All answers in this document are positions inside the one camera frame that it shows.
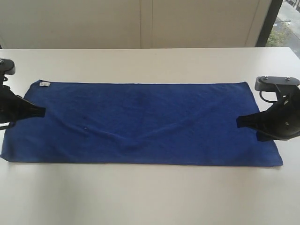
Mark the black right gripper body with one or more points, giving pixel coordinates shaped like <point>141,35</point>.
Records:
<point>282,120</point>

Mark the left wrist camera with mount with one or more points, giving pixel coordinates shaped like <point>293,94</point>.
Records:
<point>7,67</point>

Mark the white label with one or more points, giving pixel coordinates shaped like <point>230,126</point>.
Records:
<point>44,84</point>

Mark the blue towel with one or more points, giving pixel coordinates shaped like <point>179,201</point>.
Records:
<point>172,124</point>

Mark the black window frame post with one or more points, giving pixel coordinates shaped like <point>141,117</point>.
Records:
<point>267,26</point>

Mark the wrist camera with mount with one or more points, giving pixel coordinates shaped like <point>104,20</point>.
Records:
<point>7,67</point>
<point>281,86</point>

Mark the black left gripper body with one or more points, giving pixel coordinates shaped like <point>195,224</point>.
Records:
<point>9,105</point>

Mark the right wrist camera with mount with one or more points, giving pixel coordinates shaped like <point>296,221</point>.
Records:
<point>281,86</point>

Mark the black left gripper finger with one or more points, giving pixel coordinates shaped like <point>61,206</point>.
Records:
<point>26,109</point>

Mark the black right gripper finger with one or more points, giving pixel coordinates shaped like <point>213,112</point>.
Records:
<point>263,137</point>
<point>257,121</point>

